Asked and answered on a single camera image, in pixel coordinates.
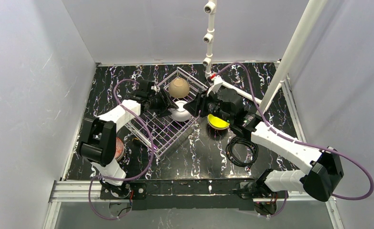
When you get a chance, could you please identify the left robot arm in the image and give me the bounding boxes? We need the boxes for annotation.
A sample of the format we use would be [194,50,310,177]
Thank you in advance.
[76,80,178,194]

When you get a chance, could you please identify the white wire dish rack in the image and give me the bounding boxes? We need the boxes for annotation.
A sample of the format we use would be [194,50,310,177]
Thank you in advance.
[125,67,208,158]

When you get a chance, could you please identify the aluminium table frame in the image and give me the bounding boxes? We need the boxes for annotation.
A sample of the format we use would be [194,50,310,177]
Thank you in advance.
[48,64,342,229]

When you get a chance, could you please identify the red patterned bowl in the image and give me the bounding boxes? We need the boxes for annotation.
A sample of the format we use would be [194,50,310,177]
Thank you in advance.
[114,137,125,162]

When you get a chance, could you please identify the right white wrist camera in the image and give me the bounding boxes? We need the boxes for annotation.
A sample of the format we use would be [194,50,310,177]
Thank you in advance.
[206,73,224,96]

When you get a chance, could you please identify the beige bowl white inside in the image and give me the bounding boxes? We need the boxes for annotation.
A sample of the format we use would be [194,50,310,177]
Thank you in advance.
[168,78,190,99]

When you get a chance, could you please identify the coiled black cable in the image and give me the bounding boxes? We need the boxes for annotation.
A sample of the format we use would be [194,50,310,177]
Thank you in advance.
[225,135,259,168]

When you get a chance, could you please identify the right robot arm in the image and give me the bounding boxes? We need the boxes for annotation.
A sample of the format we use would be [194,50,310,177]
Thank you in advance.
[183,89,344,202]

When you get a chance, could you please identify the white pipe camera frame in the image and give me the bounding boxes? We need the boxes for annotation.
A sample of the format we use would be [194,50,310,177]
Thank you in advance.
[203,0,329,116]

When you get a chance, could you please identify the yellow-green bowl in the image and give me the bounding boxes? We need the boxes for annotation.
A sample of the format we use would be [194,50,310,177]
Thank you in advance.
[207,114,230,130]

